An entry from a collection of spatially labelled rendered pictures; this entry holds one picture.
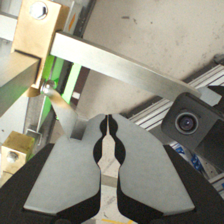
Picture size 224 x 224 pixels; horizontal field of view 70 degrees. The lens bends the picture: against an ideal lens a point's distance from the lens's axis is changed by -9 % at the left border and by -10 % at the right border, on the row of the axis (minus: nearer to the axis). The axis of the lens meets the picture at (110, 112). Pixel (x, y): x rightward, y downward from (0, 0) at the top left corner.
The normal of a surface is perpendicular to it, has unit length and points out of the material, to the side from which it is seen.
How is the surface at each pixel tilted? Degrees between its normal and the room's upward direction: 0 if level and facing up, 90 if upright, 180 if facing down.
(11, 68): 90
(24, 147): 90
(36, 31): 0
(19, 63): 90
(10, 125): 0
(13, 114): 0
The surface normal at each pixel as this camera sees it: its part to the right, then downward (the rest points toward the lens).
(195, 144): -0.44, 0.24
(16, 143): 0.38, -0.81
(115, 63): 0.02, 0.49
